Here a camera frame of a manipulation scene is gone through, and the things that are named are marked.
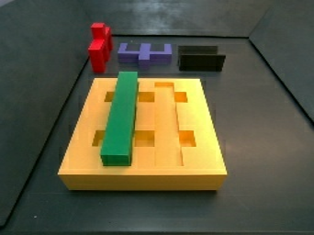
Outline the yellow slotted wooden board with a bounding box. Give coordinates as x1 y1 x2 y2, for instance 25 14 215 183
57 78 227 191

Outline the green rectangular bar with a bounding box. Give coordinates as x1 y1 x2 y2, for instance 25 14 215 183
100 72 139 166

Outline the purple branched block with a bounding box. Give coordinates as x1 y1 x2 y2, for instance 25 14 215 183
118 43 172 69

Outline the red branched block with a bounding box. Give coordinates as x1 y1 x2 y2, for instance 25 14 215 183
88 23 112 73

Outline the black angle bracket holder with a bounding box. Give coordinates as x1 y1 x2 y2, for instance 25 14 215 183
178 46 226 72

